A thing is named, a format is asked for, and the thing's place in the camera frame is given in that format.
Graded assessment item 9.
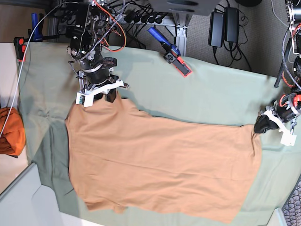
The blue handled clamp centre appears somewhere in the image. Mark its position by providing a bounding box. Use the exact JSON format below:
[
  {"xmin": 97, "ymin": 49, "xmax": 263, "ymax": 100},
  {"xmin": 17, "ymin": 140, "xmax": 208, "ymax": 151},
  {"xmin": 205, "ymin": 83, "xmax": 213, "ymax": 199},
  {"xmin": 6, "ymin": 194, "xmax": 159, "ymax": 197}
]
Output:
[{"xmin": 148, "ymin": 27, "xmax": 192, "ymax": 78}]

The black power adapter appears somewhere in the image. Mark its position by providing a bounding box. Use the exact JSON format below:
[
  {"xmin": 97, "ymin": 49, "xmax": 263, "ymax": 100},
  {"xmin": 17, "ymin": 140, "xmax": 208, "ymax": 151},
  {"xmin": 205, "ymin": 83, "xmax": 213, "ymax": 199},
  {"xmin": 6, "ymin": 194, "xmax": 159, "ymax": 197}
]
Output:
[
  {"xmin": 208, "ymin": 12, "xmax": 224, "ymax": 48},
  {"xmin": 224, "ymin": 7, "xmax": 239, "ymax": 43}
]

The folded dark orange cloth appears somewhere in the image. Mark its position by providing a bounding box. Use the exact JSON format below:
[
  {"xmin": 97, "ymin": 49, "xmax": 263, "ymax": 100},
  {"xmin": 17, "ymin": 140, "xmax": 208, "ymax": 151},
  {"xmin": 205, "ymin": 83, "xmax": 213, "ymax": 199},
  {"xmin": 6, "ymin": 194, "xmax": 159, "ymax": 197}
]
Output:
[{"xmin": 0, "ymin": 107, "xmax": 26, "ymax": 157}]

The white cable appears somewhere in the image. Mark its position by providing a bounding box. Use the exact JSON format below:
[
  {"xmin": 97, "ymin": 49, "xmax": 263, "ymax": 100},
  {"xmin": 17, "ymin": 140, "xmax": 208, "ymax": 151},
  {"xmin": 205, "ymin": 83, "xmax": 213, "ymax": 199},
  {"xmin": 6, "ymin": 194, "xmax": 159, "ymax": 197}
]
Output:
[{"xmin": 0, "ymin": 1, "xmax": 95, "ymax": 138}]

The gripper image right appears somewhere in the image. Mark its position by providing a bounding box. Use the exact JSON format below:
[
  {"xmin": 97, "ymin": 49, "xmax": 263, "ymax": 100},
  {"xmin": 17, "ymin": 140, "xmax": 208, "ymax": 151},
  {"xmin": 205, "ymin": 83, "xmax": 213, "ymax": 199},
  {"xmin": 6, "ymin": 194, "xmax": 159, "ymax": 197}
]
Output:
[{"xmin": 253, "ymin": 93, "xmax": 301, "ymax": 133}]

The blue handled clamp left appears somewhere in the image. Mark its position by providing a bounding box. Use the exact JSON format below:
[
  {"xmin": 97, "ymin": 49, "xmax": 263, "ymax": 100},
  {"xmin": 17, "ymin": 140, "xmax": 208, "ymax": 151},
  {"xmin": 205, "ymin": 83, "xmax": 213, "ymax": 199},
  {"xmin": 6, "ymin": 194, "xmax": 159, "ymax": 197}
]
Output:
[{"xmin": 13, "ymin": 13, "xmax": 60, "ymax": 62}]

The patterned grey mat corner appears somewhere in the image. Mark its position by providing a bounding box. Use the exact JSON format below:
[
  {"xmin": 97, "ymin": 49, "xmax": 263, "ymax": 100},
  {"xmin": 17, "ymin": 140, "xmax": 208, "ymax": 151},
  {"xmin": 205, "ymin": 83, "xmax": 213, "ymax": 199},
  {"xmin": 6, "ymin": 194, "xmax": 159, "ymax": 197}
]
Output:
[{"xmin": 282, "ymin": 180, "xmax": 301, "ymax": 226}]

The blue handled clamp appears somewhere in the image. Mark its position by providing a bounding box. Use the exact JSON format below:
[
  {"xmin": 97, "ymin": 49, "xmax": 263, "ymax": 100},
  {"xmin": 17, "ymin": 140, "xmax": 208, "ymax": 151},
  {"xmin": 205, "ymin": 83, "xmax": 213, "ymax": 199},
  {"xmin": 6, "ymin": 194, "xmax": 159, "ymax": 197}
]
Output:
[
  {"xmin": 148, "ymin": 27, "xmax": 192, "ymax": 78},
  {"xmin": 13, "ymin": 13, "xmax": 60, "ymax": 62}
]

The grey power strip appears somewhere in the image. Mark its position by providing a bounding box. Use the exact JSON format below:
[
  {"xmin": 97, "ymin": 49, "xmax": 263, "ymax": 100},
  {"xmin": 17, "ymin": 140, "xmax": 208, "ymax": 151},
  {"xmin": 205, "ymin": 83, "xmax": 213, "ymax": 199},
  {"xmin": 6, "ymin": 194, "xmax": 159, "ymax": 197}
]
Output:
[{"xmin": 119, "ymin": 14, "xmax": 175, "ymax": 26}]

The black power adapter right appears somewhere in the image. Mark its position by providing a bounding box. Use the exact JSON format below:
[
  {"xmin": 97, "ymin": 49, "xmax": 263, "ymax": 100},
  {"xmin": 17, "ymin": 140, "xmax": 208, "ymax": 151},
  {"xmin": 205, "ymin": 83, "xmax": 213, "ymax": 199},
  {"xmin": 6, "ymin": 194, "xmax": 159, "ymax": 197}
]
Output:
[{"xmin": 208, "ymin": 12, "xmax": 224, "ymax": 48}]

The white plastic bin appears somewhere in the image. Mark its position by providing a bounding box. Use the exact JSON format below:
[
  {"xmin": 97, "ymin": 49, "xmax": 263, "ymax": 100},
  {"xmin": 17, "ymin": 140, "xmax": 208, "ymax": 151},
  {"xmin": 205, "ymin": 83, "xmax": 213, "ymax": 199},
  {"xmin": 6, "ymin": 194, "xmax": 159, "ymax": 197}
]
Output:
[{"xmin": 0, "ymin": 163, "xmax": 62, "ymax": 226}]

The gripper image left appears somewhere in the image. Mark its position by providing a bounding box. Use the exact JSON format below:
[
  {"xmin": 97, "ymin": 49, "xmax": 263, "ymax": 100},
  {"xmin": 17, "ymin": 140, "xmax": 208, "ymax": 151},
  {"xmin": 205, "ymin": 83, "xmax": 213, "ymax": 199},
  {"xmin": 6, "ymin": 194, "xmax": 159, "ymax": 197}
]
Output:
[{"xmin": 80, "ymin": 63, "xmax": 118, "ymax": 103}]

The light green table cloth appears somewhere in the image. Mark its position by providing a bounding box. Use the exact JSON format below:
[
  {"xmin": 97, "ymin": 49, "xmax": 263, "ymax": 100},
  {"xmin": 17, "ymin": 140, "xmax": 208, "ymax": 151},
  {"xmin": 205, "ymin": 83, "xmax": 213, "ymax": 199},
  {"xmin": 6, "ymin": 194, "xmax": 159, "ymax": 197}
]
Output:
[{"xmin": 19, "ymin": 42, "xmax": 301, "ymax": 226}]

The tan orange T-shirt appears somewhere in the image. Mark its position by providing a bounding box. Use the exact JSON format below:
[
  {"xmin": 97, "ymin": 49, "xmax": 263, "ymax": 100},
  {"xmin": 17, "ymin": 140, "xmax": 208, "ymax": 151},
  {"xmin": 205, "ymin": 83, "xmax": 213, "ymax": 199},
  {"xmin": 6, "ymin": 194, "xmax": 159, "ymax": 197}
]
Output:
[{"xmin": 65, "ymin": 96, "xmax": 261, "ymax": 224}]

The aluminium frame post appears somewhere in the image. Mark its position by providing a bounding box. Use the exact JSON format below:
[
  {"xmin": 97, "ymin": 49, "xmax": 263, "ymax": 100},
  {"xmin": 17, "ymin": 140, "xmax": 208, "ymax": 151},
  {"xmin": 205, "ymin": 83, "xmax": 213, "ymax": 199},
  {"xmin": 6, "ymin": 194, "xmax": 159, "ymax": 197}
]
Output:
[{"xmin": 173, "ymin": 13, "xmax": 192, "ymax": 57}]

